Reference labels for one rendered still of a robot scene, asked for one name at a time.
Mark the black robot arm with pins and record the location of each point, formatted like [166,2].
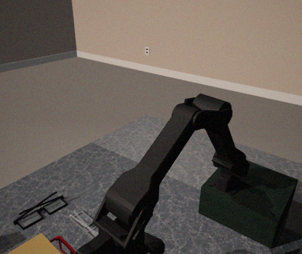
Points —
[135,193]

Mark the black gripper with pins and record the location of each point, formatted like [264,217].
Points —
[152,245]

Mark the black glasses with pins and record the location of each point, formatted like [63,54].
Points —
[34,217]

